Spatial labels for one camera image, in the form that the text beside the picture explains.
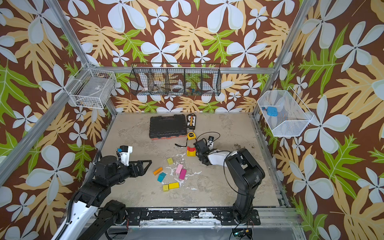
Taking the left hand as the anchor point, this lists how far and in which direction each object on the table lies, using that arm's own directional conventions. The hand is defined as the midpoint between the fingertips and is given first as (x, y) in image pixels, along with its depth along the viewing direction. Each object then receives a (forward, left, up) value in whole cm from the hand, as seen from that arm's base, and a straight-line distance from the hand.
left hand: (145, 160), depth 72 cm
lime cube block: (+8, -10, -17) cm, 21 cm away
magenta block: (+1, -18, -20) cm, 27 cm away
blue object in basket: (+28, -70, +6) cm, 76 cm away
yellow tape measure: (+28, -23, -18) cm, 40 cm away
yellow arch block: (+14, -23, -19) cm, 33 cm away
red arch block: (+18, -23, -19) cm, 34 cm away
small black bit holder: (+43, -23, -19) cm, 52 cm away
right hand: (+16, -32, -20) cm, 41 cm away
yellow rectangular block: (-6, -13, -20) cm, 24 cm away
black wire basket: (+55, -29, +10) cm, 63 cm away
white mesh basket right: (+26, -76, +7) cm, 81 cm away
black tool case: (+33, -2, -15) cm, 36 cm away
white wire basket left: (+39, +36, +14) cm, 55 cm away
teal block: (-1, -5, -19) cm, 20 cm away
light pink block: (+4, -16, -20) cm, 25 cm away
